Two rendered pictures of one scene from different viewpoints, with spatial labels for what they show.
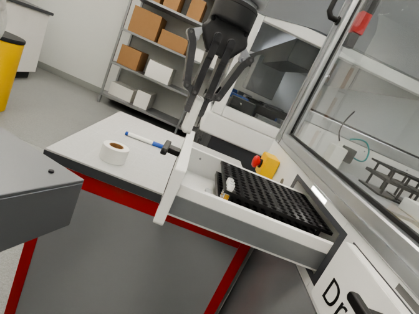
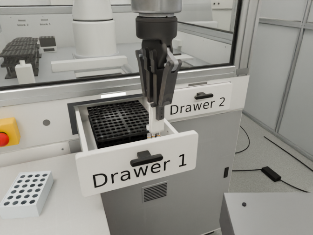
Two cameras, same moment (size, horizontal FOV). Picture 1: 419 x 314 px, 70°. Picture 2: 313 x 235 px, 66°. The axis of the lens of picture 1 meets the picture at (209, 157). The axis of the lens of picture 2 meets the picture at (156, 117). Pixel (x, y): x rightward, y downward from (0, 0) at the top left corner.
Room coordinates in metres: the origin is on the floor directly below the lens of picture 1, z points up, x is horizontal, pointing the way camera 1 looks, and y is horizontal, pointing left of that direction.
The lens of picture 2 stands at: (0.66, 0.51, 1.23)
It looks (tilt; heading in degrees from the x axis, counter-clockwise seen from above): 26 degrees down; 256
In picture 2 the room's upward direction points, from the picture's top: straight up
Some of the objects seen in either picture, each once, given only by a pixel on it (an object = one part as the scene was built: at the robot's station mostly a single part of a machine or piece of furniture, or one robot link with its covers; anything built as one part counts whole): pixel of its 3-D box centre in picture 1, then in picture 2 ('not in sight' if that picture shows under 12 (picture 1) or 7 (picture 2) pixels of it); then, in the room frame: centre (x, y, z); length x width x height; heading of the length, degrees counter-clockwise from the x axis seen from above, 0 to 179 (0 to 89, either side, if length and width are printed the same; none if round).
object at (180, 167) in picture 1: (178, 168); (141, 162); (0.58, 0.05, 0.87); 0.29 x 0.02 x 0.11; 7
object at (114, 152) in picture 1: (114, 152); not in sight; (0.74, 0.24, 0.78); 0.07 x 0.07 x 0.04
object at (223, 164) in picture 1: (226, 176); (130, 133); (0.59, -0.05, 0.90); 0.18 x 0.02 x 0.01; 7
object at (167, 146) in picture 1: (171, 149); (145, 157); (0.57, 0.08, 0.91); 0.07 x 0.04 x 0.01; 7
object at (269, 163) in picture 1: (266, 166); (3, 133); (0.94, -0.18, 0.88); 0.07 x 0.05 x 0.07; 7
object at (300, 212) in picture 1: (264, 205); (121, 126); (0.60, -0.15, 0.87); 0.22 x 0.18 x 0.06; 97
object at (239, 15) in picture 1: (227, 29); (156, 41); (0.54, 0.06, 1.15); 0.08 x 0.07 x 0.09; 109
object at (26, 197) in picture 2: not in sight; (28, 192); (0.86, -0.02, 0.78); 0.12 x 0.08 x 0.04; 81
